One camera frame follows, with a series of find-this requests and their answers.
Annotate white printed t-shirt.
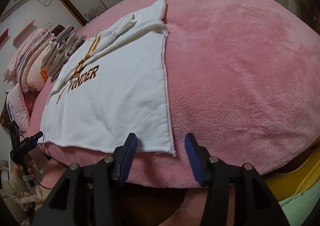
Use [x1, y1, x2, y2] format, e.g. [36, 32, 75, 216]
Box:
[39, 0, 175, 154]

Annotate stack of folded clothes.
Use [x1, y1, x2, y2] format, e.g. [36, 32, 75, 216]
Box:
[41, 25, 86, 81]

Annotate person's left hand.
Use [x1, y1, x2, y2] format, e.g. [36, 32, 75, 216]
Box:
[12, 153, 37, 180]

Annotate pink embroidered pillow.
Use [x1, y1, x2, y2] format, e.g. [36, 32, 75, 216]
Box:
[6, 84, 30, 132]

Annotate folded pink quilts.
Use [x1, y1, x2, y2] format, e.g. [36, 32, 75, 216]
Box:
[3, 28, 54, 94]

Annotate yellow plastic stool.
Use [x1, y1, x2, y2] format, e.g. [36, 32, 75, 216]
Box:
[265, 147, 319, 201]

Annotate white air conditioner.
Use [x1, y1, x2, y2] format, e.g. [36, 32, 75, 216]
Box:
[1, 0, 29, 23]

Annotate wooden wall shelf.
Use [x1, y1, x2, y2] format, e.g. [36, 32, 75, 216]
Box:
[12, 19, 35, 47]

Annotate red wall shelf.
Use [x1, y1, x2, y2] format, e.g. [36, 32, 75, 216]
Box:
[0, 28, 9, 44]

